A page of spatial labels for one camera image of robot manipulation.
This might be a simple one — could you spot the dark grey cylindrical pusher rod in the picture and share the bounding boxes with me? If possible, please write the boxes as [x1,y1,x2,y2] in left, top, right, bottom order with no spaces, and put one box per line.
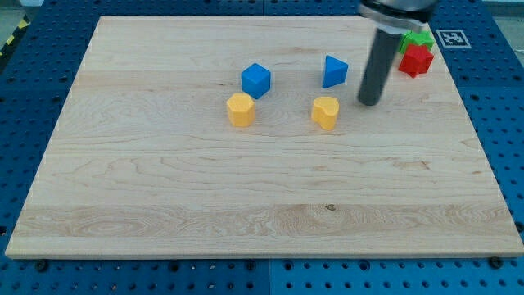
[357,29,402,106]

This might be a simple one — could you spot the red star block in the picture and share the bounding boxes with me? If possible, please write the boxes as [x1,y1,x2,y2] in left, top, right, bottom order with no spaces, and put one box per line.
[399,44,434,78]

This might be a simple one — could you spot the green star block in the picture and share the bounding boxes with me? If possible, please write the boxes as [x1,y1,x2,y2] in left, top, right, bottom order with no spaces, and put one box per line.
[399,30,435,54]

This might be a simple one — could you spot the blue triangle block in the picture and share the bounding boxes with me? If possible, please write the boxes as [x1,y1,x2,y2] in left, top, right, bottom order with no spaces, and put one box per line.
[322,55,349,89]

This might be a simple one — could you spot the fiducial marker tag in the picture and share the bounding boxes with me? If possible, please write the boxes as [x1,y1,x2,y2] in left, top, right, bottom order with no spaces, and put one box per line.
[436,29,471,48]

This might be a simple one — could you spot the yellow heart block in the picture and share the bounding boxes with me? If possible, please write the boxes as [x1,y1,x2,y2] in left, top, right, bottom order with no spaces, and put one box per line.
[311,97,340,130]

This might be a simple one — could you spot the blue cube block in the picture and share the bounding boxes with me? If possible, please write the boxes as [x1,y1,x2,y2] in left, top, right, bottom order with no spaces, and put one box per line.
[241,63,271,99]

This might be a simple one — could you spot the yellow hexagon block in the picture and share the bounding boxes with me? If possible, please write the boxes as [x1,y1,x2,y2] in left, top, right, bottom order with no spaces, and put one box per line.
[226,93,255,127]

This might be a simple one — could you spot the light wooden board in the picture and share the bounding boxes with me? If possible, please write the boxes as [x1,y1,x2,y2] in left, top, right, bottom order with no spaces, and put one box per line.
[6,16,523,259]

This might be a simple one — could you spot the black bolt right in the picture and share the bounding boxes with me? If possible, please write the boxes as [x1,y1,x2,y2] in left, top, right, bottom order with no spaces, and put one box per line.
[488,256,504,270]

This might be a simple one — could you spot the black bolt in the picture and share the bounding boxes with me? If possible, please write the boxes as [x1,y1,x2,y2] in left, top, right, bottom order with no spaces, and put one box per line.
[34,260,48,273]
[488,256,504,270]

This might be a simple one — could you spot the black bolt left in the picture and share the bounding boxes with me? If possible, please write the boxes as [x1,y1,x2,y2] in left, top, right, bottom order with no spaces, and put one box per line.
[34,260,48,273]

